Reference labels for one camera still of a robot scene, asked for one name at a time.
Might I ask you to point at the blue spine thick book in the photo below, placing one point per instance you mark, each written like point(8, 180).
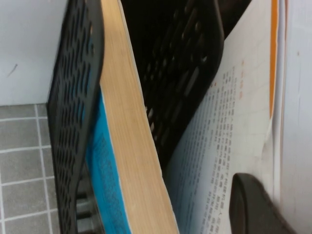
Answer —
point(131, 126)

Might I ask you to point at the black plastic book stand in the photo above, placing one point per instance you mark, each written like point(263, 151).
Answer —
point(73, 97)

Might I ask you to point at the white orange ROS2 book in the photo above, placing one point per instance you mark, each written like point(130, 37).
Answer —
point(231, 122)

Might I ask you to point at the grey checked tablecloth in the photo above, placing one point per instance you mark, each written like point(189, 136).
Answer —
point(22, 158)

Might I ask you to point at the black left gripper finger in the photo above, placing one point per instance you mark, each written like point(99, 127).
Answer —
point(251, 207)

